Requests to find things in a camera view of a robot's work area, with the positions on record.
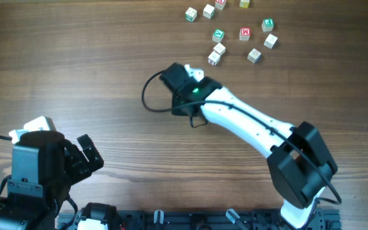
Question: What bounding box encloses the wooden block green letter right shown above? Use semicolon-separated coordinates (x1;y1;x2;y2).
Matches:
261;18;274;32

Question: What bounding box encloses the wooden block plain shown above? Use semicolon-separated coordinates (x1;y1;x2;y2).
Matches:
213;43;226;56
247;49;261;63
203;4;215;19

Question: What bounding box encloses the wooden block plain top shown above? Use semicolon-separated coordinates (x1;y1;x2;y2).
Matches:
203;4;215;19

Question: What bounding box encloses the wooden block far right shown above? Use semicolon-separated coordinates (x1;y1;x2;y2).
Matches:
264;34;278;49

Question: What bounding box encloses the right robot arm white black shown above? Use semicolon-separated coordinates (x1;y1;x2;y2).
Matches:
160;63;338;229

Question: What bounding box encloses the wooden block red edge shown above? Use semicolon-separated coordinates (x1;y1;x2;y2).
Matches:
215;0;226;10
208;51;220;66

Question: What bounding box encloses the wooden block plain lower right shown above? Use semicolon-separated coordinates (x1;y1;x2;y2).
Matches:
247;49;261;63

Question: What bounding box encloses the wooden block red edge lower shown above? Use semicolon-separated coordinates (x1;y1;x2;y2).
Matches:
208;51;220;66

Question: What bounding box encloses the wooden block red top edge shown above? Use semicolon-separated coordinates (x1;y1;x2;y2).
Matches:
215;0;226;10

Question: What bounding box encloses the wooden block green letter Y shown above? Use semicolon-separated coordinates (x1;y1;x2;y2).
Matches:
212;29;225;43

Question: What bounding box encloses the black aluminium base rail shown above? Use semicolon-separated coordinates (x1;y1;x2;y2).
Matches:
57;208;342;230

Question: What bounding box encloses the wooden block red letter M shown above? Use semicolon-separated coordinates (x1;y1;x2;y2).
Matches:
239;27;251;41

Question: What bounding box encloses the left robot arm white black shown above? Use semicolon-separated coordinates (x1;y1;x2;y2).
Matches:
0;131;104;229

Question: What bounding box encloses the wooden block green corner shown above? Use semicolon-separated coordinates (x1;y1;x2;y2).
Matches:
185;7;197;22

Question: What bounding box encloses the yellow wooden block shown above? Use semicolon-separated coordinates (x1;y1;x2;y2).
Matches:
239;0;250;8

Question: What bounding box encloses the wooden block plain middle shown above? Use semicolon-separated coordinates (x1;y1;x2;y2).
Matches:
213;43;226;56

